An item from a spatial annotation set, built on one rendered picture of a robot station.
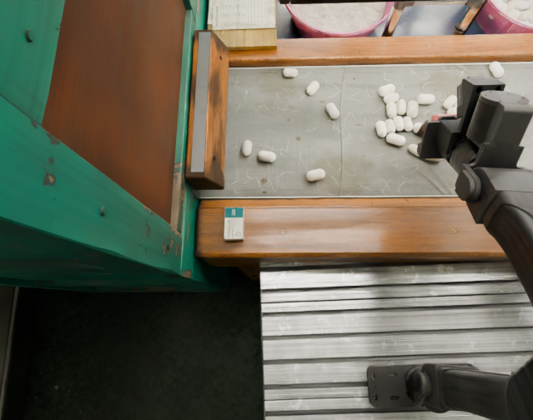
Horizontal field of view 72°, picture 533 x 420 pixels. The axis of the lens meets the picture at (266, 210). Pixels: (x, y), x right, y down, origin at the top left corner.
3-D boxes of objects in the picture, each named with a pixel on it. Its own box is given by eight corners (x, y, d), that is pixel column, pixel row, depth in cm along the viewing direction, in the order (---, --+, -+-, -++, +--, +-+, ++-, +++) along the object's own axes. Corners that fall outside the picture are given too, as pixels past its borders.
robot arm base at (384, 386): (376, 373, 62) (381, 418, 61) (495, 369, 62) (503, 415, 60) (365, 366, 70) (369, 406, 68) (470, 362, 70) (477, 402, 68)
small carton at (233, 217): (243, 241, 68) (243, 238, 66) (225, 241, 68) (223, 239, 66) (244, 209, 69) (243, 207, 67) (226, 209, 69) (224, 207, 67)
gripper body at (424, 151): (424, 117, 60) (440, 136, 54) (487, 117, 59) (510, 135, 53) (415, 153, 63) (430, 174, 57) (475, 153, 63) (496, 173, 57)
